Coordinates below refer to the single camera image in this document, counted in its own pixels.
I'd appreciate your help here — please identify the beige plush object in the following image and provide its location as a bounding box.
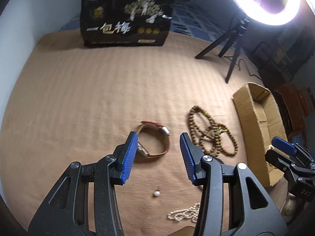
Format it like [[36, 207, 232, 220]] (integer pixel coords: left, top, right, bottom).
[[282, 193, 299, 218]]

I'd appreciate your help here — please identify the black tripod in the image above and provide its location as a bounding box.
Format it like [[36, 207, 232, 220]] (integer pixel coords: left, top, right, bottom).
[[195, 17, 249, 83]]

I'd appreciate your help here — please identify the white pearl necklace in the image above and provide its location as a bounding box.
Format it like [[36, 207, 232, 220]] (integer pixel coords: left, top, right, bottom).
[[167, 202, 201, 223]]

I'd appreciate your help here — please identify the cardboard box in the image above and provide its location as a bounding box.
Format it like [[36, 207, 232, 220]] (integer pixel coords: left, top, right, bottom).
[[233, 82, 289, 187]]

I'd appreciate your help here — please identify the black metal chair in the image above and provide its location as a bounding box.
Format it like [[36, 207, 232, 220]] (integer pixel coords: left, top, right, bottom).
[[250, 39, 296, 81]]

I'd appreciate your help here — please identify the black cable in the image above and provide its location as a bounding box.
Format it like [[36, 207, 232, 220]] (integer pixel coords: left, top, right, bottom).
[[223, 54, 265, 87]]

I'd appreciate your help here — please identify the brown strap wristwatch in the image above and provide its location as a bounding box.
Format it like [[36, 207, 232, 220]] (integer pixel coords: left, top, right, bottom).
[[136, 121, 171, 157]]

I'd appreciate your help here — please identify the orange cloth covered table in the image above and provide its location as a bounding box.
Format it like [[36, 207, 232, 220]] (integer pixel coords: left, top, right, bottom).
[[273, 82, 307, 138]]

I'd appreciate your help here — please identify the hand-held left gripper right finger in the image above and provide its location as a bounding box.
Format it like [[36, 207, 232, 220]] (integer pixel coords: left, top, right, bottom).
[[179, 132, 289, 236]]

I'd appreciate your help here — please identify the wooden bead necklace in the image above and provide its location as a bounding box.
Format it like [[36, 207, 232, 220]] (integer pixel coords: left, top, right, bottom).
[[188, 105, 238, 157]]

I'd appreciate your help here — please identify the black printed packaging box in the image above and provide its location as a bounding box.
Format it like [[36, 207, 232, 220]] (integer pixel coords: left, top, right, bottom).
[[80, 0, 173, 47]]

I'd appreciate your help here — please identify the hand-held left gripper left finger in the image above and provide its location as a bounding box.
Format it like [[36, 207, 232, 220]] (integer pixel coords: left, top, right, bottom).
[[28, 131, 138, 236]]

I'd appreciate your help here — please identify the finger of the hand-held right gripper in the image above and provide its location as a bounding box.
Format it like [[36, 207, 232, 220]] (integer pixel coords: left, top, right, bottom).
[[265, 149, 292, 176], [271, 136, 304, 156]]

